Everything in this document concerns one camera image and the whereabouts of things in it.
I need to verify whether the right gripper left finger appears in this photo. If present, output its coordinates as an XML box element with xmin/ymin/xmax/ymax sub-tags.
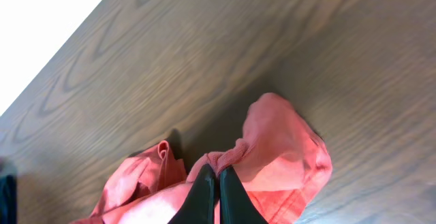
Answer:
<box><xmin>168</xmin><ymin>164</ymin><xmax>217</xmax><ymax>224</ymax></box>

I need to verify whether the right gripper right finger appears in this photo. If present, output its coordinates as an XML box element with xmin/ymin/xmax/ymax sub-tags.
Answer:
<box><xmin>219</xmin><ymin>166</ymin><xmax>268</xmax><ymax>224</ymax></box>

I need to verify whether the red t-shirt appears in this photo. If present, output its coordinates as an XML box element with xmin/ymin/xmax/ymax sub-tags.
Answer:
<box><xmin>86</xmin><ymin>93</ymin><xmax>332</xmax><ymax>224</ymax></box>

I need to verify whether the navy printed folded shirt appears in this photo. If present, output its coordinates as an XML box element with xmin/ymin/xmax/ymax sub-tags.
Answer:
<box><xmin>0</xmin><ymin>174</ymin><xmax>18</xmax><ymax>224</ymax></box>

